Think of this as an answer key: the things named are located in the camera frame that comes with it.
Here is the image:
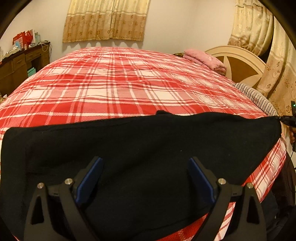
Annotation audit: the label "dark wooden desk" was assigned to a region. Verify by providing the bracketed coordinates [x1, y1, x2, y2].
[0, 41, 52, 96]

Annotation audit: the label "beige window curtain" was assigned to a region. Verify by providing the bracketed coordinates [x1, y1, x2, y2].
[62, 0, 150, 43]

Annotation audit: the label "pink folded blanket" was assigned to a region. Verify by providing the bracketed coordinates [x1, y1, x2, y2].
[183, 49, 227, 76]

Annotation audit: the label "striped pillow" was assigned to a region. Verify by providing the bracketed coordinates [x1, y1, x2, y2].
[233, 83, 278, 116]

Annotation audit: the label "red plaid bed cover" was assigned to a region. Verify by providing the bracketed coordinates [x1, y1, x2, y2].
[0, 46, 287, 241]

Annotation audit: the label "cream wooden headboard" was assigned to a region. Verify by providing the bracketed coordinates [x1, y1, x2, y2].
[206, 45, 266, 89]

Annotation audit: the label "beige side curtain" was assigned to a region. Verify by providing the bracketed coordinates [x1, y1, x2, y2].
[228, 1, 295, 115]

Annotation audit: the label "teal box in desk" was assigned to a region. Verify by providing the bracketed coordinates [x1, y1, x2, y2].
[27, 67, 36, 77]

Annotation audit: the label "black pants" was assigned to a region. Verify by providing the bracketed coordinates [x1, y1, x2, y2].
[1, 111, 281, 240]

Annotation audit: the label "red gift bag on desk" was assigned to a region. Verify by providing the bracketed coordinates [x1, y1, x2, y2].
[13, 30, 34, 49]

